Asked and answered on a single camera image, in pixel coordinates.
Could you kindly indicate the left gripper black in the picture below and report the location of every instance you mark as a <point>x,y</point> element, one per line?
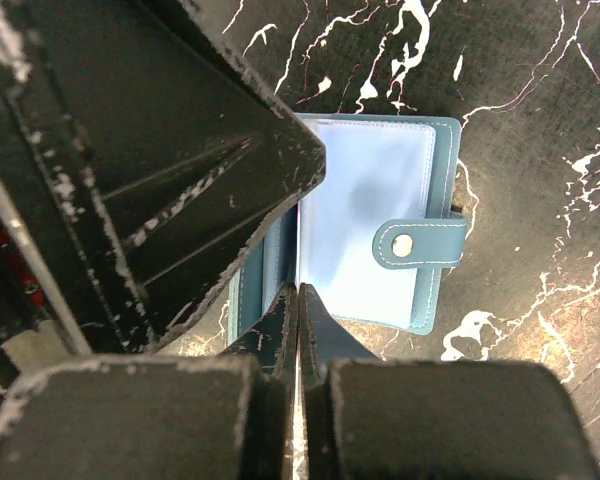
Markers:
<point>15,225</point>

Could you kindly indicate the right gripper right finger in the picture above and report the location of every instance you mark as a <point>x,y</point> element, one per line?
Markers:
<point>322,339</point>

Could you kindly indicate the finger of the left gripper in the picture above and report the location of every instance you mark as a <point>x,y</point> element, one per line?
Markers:
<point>148,159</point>

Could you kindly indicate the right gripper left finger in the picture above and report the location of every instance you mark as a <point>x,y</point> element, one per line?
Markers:
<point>272,340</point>

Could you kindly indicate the blue card holder wallet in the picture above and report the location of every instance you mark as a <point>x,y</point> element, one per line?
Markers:
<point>375,236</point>

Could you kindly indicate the black VIP credit card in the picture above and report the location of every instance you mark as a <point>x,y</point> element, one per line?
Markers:
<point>298,431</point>

